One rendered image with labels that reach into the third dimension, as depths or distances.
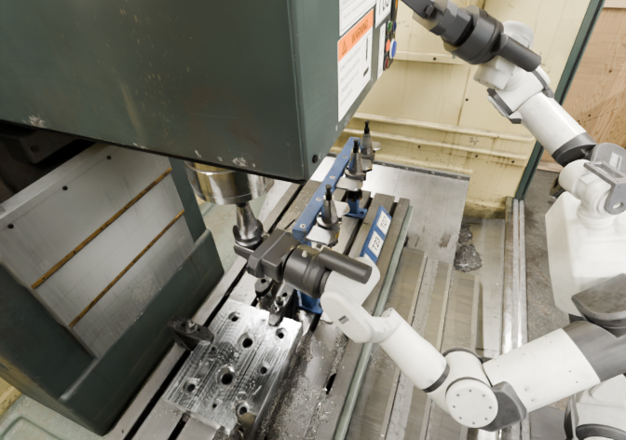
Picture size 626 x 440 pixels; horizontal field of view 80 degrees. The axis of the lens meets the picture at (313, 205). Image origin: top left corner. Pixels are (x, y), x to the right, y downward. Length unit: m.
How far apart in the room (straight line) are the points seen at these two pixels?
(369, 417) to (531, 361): 0.58
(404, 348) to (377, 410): 0.51
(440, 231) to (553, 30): 0.80
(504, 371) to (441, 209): 1.04
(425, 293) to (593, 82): 2.26
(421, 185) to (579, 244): 0.98
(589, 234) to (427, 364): 0.41
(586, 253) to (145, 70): 0.78
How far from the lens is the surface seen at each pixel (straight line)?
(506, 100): 1.10
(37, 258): 1.00
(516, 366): 0.74
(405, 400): 1.22
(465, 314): 1.43
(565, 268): 0.85
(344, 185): 1.06
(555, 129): 1.09
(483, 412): 0.73
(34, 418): 1.65
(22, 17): 0.62
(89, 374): 1.30
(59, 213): 1.00
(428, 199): 1.70
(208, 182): 0.61
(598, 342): 0.74
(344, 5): 0.49
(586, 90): 3.31
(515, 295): 1.44
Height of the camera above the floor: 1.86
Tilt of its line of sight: 40 degrees down
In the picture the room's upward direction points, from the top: 4 degrees counter-clockwise
